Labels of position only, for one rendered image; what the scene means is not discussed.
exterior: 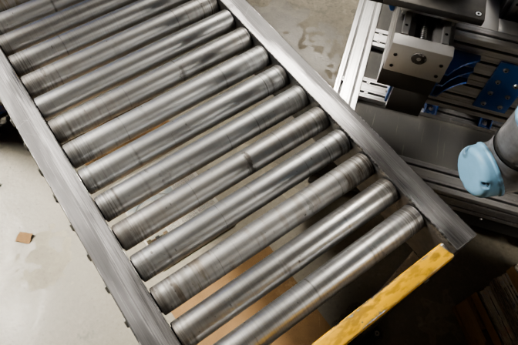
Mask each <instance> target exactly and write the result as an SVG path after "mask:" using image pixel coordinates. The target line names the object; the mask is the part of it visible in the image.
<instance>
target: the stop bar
mask: <svg viewBox="0 0 518 345"><path fill-rule="evenodd" d="M453 258H454V254H453V253H452V252H451V251H450V250H449V249H448V247H447V246H446V245H445V244H444V243H440V244H439V245H438V246H436V247H435V248H434V249H432V250H431V251H430V252H428V253H427V254H426V255H424V257H423V258H421V259H420V260H418V261H417V262H416V263H414V264H413V265H412V266H410V267H409V268H408V269H407V270H406V271H405V272H403V273H402V274H401V275H399V276H398V277H396V278H395V279H394V280H393V281H392V282H391V283H389V284H388V285H387V286H385V287H384V288H383V289H381V290H380V291H379V292H377V293H376V294H375V295H374V296H373V297H371V298H370V299H369V300H367V301H366V302H365V303H363V304H362V305H361V306H360V307H359V308H358V309H356V310H355V311H353V312H352V313H351V314H349V315H348V316H347V317H346V318H344V319H343V320H342V321H341V322H340V323H338V324H337V325H336V326H334V327H333V328H332V329H330V330H329V331H328V332H327V333H326V334H324V335H323V336H322V337H320V338H319V339H318V340H316V341H315V342H314V343H313V344H312V345H347V344H348V343H349V342H351V341H352V340H353V339H355V338H356V337H357V336H358V335H359V334H360V333H361V332H363V331H364V330H365V329H367V328H368V327H369V326H371V325H372V324H373V323H374V322H375V321H376V320H377V319H379V318H380V317H381V316H383V315H384V314H385V313H386V312H388V311H389V310H390V309H391V308H393V307H394V306H395V305H396V304H397V303H399V302H400V301H401V300H402V299H404V298H405V297H406V296H408V295H409V294H410V293H411V292H412V291H413V290H414V289H416V288H417V287H418V286H420V285H421V284H422V283H427V282H428V281H429V278H430V276H432V275H433V274H434V273H436V272H437V271H438V270H440V269H441V268H442V267H443V266H445V265H446V264H447V263H448V262H449V261H450V260H452V259H453Z"/></svg>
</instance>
